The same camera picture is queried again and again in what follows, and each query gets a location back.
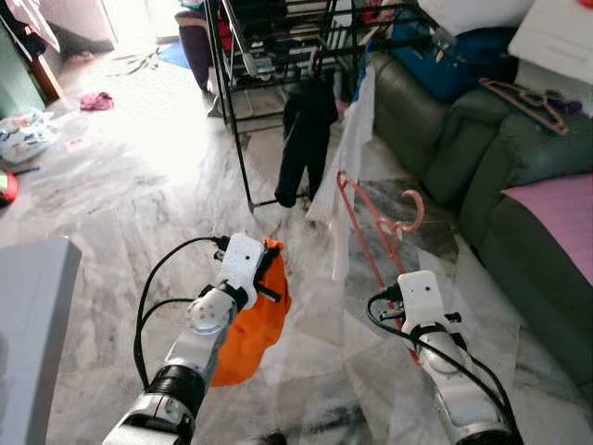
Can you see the orange garment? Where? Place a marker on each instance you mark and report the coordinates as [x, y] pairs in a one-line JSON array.
[[250, 334]]

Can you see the red plastic hanger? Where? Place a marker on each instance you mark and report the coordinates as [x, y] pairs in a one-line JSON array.
[[422, 211]]

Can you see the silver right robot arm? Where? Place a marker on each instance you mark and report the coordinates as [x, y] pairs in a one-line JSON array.
[[454, 380]]

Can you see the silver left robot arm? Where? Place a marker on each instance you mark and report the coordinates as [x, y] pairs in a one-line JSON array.
[[199, 320]]

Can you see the white garment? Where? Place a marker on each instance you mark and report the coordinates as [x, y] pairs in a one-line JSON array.
[[347, 167]]

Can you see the black garment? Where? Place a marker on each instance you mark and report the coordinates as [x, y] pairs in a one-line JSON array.
[[306, 139]]

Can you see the black metal drying rack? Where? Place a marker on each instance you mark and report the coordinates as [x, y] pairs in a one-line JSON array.
[[232, 116]]

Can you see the grey left robot leg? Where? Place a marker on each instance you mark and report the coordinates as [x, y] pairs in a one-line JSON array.
[[264, 438]]

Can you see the dark green sofa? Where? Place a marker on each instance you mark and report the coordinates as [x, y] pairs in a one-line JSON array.
[[482, 158]]

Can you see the pink sofa cushion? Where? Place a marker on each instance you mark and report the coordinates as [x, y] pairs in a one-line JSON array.
[[556, 218]]

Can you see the small pink paper slip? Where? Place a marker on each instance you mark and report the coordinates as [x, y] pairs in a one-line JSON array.
[[76, 145]]

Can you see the blue floor mat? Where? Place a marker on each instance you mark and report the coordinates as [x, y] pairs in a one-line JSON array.
[[174, 56]]

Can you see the grey folding table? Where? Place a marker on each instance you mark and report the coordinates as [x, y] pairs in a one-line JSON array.
[[32, 334]]

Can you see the dark pink crumpled cloth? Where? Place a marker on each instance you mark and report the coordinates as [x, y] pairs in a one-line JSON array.
[[95, 100]]

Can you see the dark blue storage box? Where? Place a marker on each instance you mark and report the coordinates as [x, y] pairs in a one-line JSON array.
[[454, 65]]

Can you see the printed white plastic bag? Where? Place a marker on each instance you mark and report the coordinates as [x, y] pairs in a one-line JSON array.
[[23, 134]]

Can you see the brown wooden cabinet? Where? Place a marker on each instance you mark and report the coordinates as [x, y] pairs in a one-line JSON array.
[[46, 79]]

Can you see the white rounded cushion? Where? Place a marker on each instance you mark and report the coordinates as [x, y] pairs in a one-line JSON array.
[[473, 11]]

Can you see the green plastic bin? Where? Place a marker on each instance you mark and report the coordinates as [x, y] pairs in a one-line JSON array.
[[14, 83]]

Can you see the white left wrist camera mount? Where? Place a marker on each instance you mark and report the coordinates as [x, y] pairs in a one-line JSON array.
[[243, 264]]

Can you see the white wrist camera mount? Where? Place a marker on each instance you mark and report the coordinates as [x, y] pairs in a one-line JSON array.
[[243, 264], [420, 297]]

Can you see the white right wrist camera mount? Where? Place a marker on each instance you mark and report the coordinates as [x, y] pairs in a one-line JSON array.
[[420, 297]]

